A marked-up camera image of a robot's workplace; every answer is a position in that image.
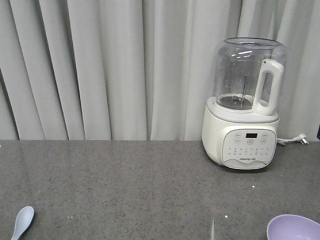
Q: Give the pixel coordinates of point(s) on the purple plastic bowl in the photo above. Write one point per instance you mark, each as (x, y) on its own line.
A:
(292, 227)

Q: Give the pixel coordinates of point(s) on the light blue plastic spoon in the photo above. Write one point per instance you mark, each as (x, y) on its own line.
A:
(23, 220)

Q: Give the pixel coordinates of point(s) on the white blender with clear jar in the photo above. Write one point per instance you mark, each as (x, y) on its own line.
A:
(241, 118)

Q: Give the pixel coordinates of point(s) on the grey pleated curtain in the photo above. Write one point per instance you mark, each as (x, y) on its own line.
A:
(142, 69)

